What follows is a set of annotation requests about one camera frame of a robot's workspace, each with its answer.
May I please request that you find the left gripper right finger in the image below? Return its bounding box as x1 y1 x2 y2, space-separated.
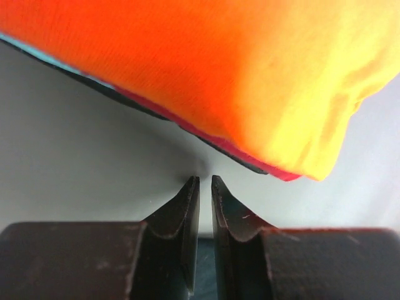
211 176 399 299

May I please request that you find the orange folded t-shirt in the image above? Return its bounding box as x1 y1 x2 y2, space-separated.
1 1 399 181

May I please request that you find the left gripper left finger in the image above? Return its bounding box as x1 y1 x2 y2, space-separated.
1 176 200 299

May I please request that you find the teal folded t-shirt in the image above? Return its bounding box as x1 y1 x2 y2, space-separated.
1 32 115 90

